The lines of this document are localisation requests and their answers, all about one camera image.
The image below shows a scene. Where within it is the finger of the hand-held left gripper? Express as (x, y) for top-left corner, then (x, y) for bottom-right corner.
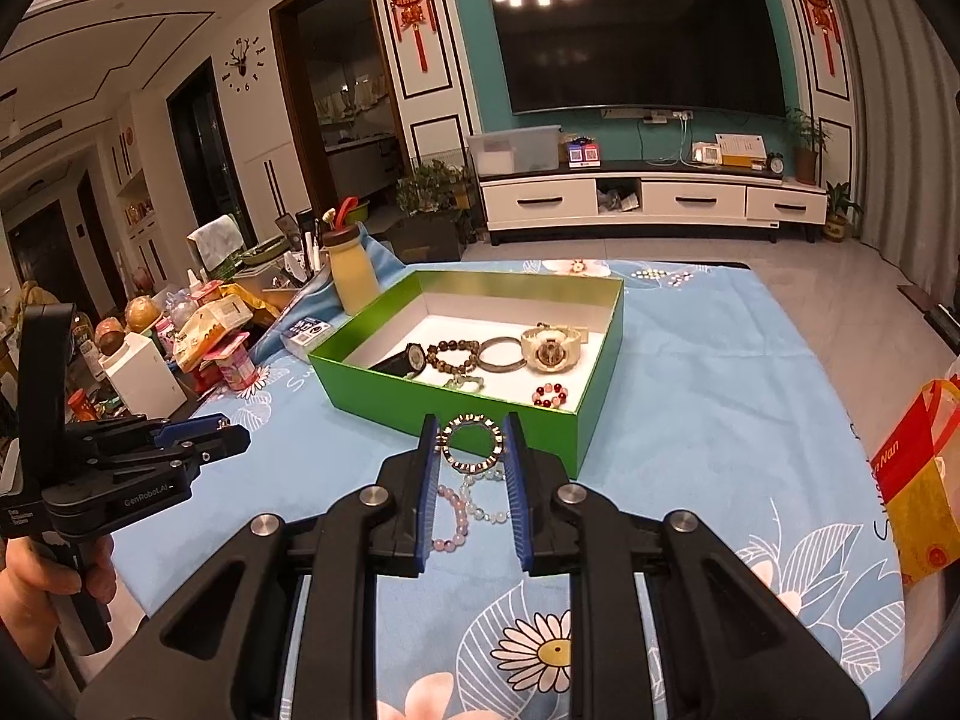
(146, 412), (232, 449)
(180, 424), (252, 467)

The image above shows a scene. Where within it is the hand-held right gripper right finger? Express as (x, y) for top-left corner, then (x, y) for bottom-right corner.
(501, 411), (875, 720)

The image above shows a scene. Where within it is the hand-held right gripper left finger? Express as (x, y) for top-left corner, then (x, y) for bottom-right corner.
(75, 412), (443, 720)

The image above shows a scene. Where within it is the small beaded ring bracelet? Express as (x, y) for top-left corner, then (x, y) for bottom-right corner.
(440, 412), (506, 475)

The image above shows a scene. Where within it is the green cardboard box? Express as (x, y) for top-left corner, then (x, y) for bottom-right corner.
(307, 270), (626, 479)

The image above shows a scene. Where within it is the silver metal bangle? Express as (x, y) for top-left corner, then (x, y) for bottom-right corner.
(478, 336), (530, 374)

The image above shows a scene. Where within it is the black wrist watch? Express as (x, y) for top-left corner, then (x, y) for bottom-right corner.
(369, 343), (430, 380)

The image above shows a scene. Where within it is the brown bead bracelet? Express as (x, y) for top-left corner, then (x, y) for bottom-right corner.
(425, 340), (481, 376)

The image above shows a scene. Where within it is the cream wrist watch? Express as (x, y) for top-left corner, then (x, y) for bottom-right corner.
(520, 322), (586, 376)

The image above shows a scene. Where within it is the person's left hand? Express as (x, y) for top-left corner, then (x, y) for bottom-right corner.
(0, 532), (119, 674)

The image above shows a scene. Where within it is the white carton box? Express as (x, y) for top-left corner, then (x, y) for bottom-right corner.
(99, 334), (188, 421)

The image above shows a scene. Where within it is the pink yogurt pack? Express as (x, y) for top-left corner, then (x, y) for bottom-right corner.
(202, 334), (260, 391)

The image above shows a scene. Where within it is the yellow snack packet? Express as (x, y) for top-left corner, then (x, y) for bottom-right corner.
(172, 296), (252, 372)

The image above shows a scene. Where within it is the small white and blue box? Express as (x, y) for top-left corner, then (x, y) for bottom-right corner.
(281, 315), (335, 361)

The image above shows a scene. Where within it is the chair with grey cloth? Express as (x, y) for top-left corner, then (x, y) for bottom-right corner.
(186, 214), (245, 271)

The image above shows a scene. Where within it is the yellow bottle with red lid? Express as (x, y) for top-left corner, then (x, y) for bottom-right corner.
(321, 195), (383, 316)

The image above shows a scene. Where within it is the blue floral tablecloth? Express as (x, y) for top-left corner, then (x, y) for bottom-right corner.
(112, 259), (908, 720)

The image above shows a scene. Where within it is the white television cabinet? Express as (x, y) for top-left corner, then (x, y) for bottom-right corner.
(478, 161), (830, 245)

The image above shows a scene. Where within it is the bushy green potted plant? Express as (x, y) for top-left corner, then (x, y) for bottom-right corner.
(396, 159), (477, 215)

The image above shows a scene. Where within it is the clear plastic storage box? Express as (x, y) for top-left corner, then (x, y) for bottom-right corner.
(466, 125), (563, 175)

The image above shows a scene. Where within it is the yellow and red shopping bag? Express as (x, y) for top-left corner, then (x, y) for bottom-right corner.
(870, 379), (960, 586)

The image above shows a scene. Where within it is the yellow box with white card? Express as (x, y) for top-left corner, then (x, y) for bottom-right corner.
(714, 133), (770, 170)

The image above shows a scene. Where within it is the small potted plant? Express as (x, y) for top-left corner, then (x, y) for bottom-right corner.
(821, 180), (863, 242)

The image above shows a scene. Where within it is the tall potted plant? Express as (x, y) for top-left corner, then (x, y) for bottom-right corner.
(787, 106), (832, 185)

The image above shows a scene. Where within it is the black flat television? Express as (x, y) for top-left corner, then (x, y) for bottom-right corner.
(484, 0), (787, 117)

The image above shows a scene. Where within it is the pale white bead bracelet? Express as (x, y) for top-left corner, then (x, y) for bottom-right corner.
(459, 469), (518, 527)

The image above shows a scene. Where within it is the purple bead bracelet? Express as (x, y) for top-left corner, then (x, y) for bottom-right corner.
(429, 484), (473, 554)

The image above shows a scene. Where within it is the deer wall clock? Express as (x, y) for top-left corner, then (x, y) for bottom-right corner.
(223, 36), (269, 95)

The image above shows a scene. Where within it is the red knot wall ornament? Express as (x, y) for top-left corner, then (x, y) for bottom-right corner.
(390, 0), (440, 72)
(799, 0), (842, 76)

